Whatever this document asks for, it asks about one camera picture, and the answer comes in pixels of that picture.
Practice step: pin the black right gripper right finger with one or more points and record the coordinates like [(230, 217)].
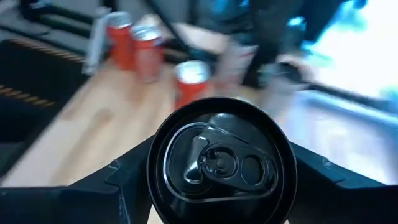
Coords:
[(342, 205)]

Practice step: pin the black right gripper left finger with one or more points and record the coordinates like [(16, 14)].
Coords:
[(77, 205)]

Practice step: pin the red Fanta soda can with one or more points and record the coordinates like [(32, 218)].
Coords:
[(120, 43), (149, 56), (191, 84)]

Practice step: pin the silver Diet Coke can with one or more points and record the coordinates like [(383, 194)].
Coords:
[(237, 63)]

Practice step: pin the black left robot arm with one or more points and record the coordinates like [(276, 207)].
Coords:
[(264, 46)]

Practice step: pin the black striped-edge floor mat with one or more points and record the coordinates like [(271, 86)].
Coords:
[(31, 71)]

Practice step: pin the silver aluminium bracket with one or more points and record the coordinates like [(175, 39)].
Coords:
[(94, 43)]

